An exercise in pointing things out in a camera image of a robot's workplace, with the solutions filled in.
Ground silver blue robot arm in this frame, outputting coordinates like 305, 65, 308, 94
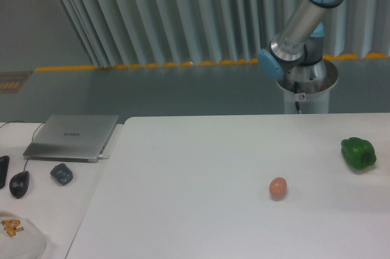
258, 0, 344, 93

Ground white corrugated partition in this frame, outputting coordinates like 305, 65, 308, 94
41, 0, 390, 69

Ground black flat device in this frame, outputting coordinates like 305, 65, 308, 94
0, 155, 10, 189

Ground brown egg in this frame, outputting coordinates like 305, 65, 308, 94
269, 177, 288, 200

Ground brown floor sign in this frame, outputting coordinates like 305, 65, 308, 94
0, 71, 33, 93

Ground black mouse cable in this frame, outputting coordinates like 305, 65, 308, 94
0, 120, 46, 173

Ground green bell pepper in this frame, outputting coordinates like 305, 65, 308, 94
341, 137, 377, 171

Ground white cap yellow letters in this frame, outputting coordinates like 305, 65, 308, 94
1, 210, 46, 258

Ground white usb plug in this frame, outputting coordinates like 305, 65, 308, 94
98, 155, 110, 160

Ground silver closed laptop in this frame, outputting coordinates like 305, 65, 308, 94
23, 115, 118, 163

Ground black computer mouse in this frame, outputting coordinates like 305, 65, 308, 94
9, 171, 30, 199

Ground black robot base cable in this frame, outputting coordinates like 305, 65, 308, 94
292, 81, 302, 115

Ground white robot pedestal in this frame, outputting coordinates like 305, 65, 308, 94
277, 59, 338, 114

